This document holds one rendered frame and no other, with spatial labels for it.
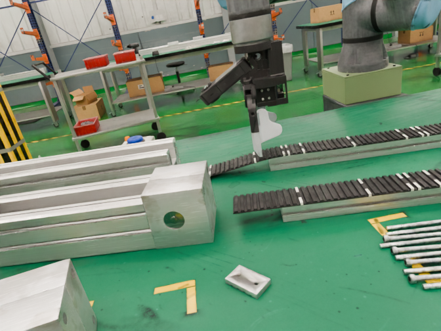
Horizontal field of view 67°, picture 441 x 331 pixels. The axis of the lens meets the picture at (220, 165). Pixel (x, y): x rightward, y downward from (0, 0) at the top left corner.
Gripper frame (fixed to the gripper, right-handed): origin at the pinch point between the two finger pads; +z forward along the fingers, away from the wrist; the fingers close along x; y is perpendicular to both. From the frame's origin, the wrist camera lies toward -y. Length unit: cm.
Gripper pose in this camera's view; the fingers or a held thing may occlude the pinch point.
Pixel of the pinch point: (255, 144)
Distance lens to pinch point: 69.7
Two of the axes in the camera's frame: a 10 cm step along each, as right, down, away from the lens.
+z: 1.7, 9.0, 4.0
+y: 9.8, -1.4, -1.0
